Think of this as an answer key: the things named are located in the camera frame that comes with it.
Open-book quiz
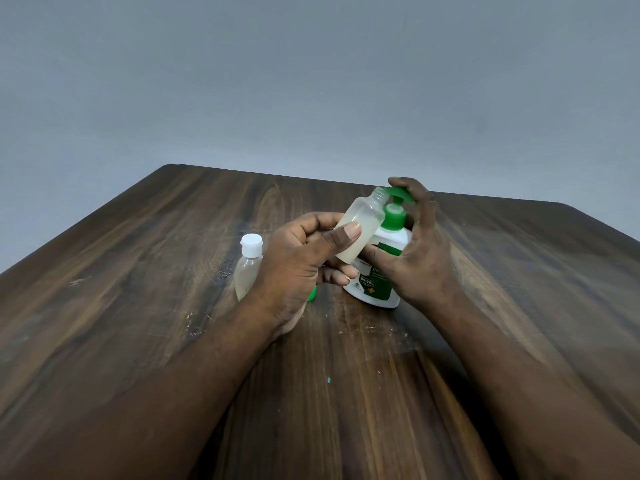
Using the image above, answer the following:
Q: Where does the person's right hand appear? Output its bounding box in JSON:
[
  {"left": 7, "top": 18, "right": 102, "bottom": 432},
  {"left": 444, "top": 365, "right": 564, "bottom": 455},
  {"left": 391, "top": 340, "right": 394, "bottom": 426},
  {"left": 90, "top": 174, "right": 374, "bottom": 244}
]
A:
[{"left": 361, "top": 176, "right": 462, "bottom": 311}]

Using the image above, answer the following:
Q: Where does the person's left hand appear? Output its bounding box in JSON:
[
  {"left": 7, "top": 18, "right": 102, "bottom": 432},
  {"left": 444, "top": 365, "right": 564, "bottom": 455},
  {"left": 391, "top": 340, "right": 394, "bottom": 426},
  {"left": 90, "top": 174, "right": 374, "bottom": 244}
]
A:
[{"left": 246, "top": 211, "right": 363, "bottom": 341}]

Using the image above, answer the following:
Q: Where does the small clear bottle white cap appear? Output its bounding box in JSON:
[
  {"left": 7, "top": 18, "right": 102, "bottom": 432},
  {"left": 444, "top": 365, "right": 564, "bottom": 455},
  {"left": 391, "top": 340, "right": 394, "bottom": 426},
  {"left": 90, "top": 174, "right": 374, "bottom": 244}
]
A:
[{"left": 234, "top": 233, "right": 264, "bottom": 302}]

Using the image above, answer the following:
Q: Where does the white hand sanitizer pump bottle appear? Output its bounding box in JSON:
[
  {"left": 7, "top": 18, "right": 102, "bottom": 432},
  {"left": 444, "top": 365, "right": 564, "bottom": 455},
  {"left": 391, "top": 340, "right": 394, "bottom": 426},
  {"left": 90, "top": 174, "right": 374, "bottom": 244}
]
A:
[{"left": 343, "top": 186, "right": 416, "bottom": 309}]

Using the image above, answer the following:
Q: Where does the small clear bottle green-capped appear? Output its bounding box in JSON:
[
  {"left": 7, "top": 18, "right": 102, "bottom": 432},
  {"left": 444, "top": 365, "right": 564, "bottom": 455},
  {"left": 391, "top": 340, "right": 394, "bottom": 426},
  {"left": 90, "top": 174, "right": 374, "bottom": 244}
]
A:
[{"left": 333, "top": 187, "right": 393, "bottom": 265}]

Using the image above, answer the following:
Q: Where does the person's right forearm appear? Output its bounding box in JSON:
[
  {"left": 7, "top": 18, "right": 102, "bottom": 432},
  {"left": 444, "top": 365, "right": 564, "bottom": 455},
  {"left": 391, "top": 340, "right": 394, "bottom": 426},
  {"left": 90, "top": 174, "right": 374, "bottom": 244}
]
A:
[{"left": 429, "top": 289, "right": 640, "bottom": 480}]

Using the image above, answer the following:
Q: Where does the person's left forearm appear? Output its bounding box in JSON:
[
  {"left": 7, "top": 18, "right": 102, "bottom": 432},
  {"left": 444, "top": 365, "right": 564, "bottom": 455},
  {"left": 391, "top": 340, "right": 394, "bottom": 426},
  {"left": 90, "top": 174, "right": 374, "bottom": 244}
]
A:
[{"left": 0, "top": 299, "right": 281, "bottom": 480}]

